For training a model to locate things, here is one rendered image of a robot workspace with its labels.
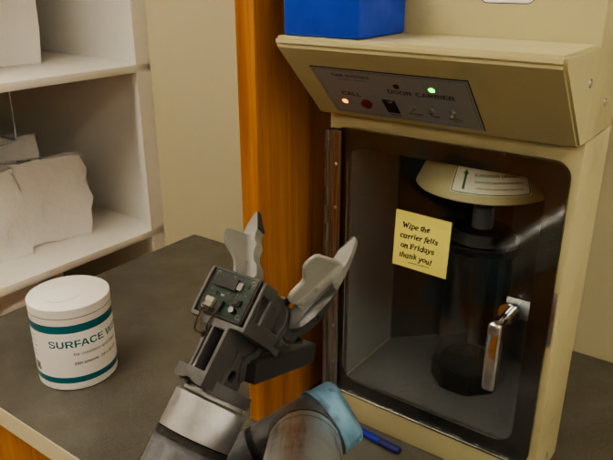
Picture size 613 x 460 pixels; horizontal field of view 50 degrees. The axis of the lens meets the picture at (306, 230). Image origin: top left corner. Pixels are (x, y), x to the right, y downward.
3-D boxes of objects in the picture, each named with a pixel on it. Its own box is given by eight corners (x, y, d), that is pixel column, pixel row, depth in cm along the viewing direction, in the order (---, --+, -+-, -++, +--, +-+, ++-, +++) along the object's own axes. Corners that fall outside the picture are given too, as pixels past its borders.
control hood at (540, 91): (329, 108, 86) (330, 28, 82) (587, 144, 68) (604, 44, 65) (274, 123, 77) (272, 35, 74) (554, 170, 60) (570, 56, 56)
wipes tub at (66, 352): (87, 340, 122) (77, 266, 116) (134, 364, 115) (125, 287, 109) (23, 373, 112) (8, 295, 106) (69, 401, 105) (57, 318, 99)
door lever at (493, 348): (512, 375, 80) (492, 368, 82) (522, 306, 77) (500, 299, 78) (495, 396, 76) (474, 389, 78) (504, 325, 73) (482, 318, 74)
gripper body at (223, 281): (273, 277, 62) (214, 396, 59) (310, 309, 69) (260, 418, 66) (213, 257, 66) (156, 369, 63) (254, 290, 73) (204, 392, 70)
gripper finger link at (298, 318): (339, 295, 65) (271, 350, 66) (345, 301, 67) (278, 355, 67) (316, 264, 68) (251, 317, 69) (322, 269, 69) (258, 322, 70)
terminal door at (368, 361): (329, 383, 101) (334, 124, 86) (527, 466, 84) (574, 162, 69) (327, 386, 100) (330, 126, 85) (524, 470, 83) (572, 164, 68)
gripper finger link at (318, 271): (354, 235, 63) (279, 297, 63) (375, 261, 67) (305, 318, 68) (337, 215, 64) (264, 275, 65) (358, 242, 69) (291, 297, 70)
